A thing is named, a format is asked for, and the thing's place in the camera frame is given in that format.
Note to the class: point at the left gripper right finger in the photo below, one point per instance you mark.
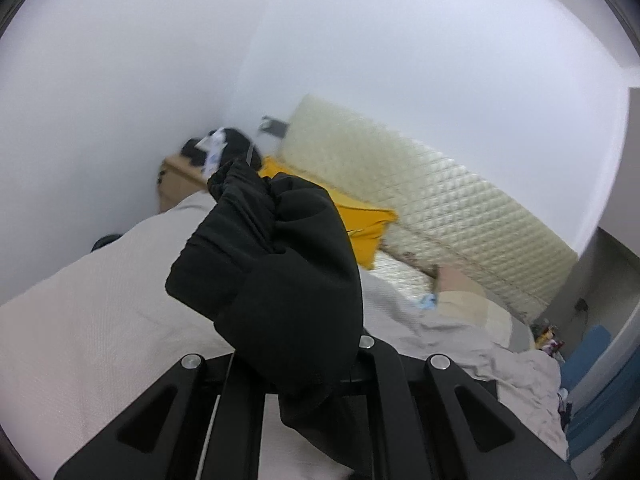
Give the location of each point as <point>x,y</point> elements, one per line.
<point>429,419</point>

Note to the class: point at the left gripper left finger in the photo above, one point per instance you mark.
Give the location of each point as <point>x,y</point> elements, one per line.
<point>201,420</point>

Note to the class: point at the black puffer jacket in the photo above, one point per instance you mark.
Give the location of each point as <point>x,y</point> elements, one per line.
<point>272,267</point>

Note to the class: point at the grey duvet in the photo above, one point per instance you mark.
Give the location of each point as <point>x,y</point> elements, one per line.
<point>527,382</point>

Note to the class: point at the plaid pillow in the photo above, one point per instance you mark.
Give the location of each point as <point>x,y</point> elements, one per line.
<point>458,296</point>

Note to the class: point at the white textured bed sheet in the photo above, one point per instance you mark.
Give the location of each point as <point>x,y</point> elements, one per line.
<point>80,346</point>

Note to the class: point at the bottles on shelf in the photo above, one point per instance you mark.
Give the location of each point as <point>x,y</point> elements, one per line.
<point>548,340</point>

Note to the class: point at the blue curtain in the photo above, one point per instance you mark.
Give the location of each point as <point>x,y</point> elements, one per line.
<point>615,400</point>

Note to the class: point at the yellow pillow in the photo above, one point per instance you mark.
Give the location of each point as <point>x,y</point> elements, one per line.
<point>365,223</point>

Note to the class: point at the cream quilted headboard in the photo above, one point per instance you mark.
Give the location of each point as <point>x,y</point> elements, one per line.
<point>446,213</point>

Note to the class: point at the wooden nightstand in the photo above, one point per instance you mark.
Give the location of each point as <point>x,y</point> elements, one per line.
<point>176,180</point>

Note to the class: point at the black bag on nightstand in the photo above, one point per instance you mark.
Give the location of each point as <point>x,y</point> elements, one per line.
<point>238,146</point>

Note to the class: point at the clear plastic bottle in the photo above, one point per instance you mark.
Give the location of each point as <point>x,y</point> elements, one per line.
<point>212,146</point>

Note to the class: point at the wall socket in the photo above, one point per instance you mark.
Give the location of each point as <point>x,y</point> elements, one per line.
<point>274,127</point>

